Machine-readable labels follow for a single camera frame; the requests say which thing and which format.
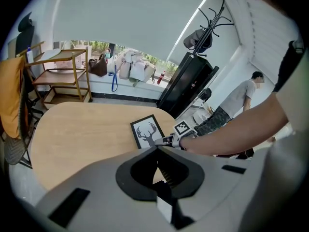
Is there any wooden table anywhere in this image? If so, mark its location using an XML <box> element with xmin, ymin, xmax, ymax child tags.
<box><xmin>30</xmin><ymin>101</ymin><xmax>180</xmax><ymax>192</ymax></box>

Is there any black deer picture frame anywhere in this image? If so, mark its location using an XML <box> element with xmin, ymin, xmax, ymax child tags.
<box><xmin>130</xmin><ymin>114</ymin><xmax>166</xmax><ymax>149</ymax></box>

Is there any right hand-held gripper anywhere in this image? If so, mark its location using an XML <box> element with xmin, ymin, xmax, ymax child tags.
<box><xmin>154</xmin><ymin>121</ymin><xmax>199</xmax><ymax>152</ymax></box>

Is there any grey hanging bag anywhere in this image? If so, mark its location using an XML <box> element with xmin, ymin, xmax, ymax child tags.
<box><xmin>183</xmin><ymin>28</ymin><xmax>214</xmax><ymax>53</ymax></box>

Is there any black cabinet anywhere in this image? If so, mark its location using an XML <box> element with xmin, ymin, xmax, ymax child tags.
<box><xmin>156</xmin><ymin>51</ymin><xmax>220</xmax><ymax>119</ymax></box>

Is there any black coat rack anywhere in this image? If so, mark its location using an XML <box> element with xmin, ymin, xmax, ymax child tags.
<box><xmin>192</xmin><ymin>0</ymin><xmax>235</xmax><ymax>57</ymax></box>

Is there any orange cloth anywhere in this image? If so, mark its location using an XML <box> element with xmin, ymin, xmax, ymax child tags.
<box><xmin>0</xmin><ymin>56</ymin><xmax>26</xmax><ymax>139</ymax></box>

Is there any woven wicker chair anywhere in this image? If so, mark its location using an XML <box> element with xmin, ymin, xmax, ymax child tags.
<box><xmin>1</xmin><ymin>81</ymin><xmax>35</xmax><ymax>169</ymax></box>

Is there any black office chair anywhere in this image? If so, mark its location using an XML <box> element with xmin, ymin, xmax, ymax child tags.
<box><xmin>14</xmin><ymin>11</ymin><xmax>44</xmax><ymax>120</ymax></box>

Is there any red drink bottle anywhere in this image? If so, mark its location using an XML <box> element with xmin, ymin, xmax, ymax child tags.
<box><xmin>156</xmin><ymin>70</ymin><xmax>167</xmax><ymax>86</ymax></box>

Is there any person's white shirt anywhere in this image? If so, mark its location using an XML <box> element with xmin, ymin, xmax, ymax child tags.
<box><xmin>238</xmin><ymin>0</ymin><xmax>309</xmax><ymax>232</ymax></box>

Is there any white round board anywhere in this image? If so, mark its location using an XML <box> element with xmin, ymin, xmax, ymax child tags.
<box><xmin>42</xmin><ymin>47</ymin><xmax>62</xmax><ymax>60</ymax></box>

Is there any pile of beige bags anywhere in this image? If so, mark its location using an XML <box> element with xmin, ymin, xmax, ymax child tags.
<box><xmin>107</xmin><ymin>49</ymin><xmax>157</xmax><ymax>85</ymax></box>

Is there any white slatted blind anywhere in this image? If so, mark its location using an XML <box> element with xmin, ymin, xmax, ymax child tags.
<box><xmin>248</xmin><ymin>0</ymin><xmax>299</xmax><ymax>83</ymax></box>

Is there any wooden shelf cart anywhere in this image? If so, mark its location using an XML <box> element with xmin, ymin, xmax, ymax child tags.
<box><xmin>19</xmin><ymin>41</ymin><xmax>94</xmax><ymax>110</ymax></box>

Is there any person's right forearm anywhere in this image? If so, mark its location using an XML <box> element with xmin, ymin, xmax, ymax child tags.
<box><xmin>179</xmin><ymin>92</ymin><xmax>290</xmax><ymax>156</ymax></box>

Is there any brown handbag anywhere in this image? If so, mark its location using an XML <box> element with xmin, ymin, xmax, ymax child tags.
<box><xmin>87</xmin><ymin>54</ymin><xmax>108</xmax><ymax>78</ymax></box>

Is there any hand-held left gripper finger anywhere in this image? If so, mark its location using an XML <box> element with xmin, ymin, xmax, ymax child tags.
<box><xmin>153</xmin><ymin>165</ymin><xmax>194</xmax><ymax>230</ymax></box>

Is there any white roller blind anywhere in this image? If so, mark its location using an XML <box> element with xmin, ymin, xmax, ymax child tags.
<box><xmin>51</xmin><ymin>0</ymin><xmax>219</xmax><ymax>69</ymax></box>

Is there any blue lanyard strap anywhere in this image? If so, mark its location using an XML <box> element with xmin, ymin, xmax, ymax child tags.
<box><xmin>108</xmin><ymin>64</ymin><xmax>119</xmax><ymax>92</ymax></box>

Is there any black shoulder strap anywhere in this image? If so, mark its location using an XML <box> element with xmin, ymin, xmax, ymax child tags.
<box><xmin>272</xmin><ymin>40</ymin><xmax>305</xmax><ymax>93</ymax></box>

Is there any white spray bottle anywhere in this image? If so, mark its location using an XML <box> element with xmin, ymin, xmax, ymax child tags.
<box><xmin>26</xmin><ymin>46</ymin><xmax>34</xmax><ymax>64</ymax></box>

